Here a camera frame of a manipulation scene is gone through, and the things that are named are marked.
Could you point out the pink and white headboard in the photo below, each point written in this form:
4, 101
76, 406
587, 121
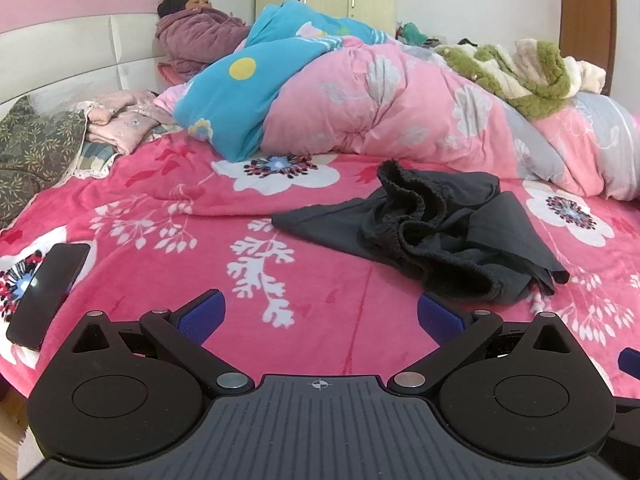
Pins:
75, 45

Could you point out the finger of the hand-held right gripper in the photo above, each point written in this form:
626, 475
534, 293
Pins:
631, 360

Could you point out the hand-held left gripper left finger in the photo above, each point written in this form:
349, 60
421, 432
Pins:
202, 315

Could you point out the dark grey pants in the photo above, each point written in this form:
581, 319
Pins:
450, 230

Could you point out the pink and blue floral quilt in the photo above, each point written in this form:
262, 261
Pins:
400, 100

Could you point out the grey speckled cloth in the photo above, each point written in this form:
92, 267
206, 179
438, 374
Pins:
35, 160

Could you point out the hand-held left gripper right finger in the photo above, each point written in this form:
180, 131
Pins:
440, 317

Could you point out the black smartphone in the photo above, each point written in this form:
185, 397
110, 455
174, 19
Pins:
47, 295

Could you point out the pale pink folded clothing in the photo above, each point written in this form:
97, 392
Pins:
120, 125

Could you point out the green and white fleece blanket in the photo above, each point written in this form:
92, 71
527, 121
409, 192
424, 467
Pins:
540, 90

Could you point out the pink floral bed blanket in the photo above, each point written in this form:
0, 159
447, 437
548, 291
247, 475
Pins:
200, 260

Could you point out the brown wooden door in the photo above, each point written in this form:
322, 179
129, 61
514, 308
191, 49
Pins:
587, 20

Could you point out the teal cloth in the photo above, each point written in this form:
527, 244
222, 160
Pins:
412, 34

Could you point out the checkered lace-trimmed pillow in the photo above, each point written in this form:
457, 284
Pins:
95, 160

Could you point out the pink pillow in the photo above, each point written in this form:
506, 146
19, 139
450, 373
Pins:
172, 74

